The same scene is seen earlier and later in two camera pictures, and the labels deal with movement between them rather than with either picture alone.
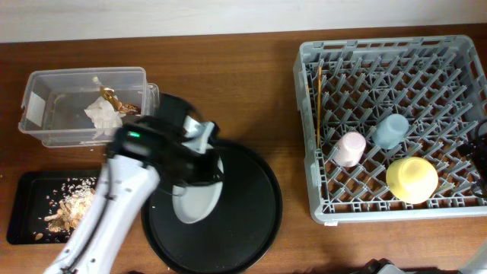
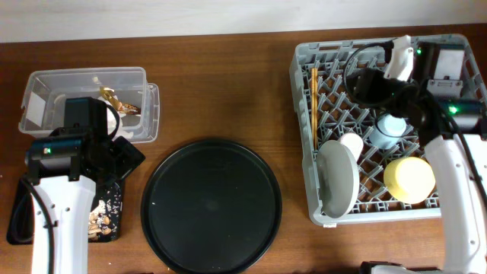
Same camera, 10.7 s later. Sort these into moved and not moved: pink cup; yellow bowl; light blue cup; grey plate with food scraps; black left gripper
Moved: grey plate with food scraps; black left gripper
Not moved: light blue cup; pink cup; yellow bowl
